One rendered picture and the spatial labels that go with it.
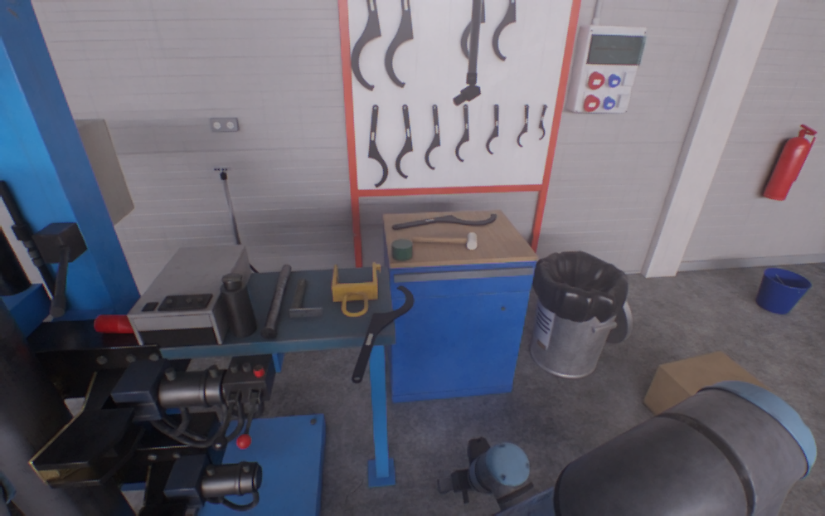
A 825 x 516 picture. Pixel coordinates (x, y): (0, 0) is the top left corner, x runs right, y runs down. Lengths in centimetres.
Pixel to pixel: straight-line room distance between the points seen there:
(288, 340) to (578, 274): 192
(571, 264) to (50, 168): 250
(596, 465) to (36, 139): 147
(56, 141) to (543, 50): 255
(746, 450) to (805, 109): 403
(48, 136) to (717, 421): 157
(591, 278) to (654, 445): 227
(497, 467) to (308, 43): 247
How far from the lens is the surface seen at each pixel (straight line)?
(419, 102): 281
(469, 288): 201
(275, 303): 140
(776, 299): 418
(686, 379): 264
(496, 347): 231
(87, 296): 170
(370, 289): 140
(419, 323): 209
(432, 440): 233
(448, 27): 281
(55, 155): 152
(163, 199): 329
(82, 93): 328
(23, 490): 160
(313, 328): 133
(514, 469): 100
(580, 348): 262
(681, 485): 47
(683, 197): 388
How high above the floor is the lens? 189
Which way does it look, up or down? 30 degrees down
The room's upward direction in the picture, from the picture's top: 1 degrees clockwise
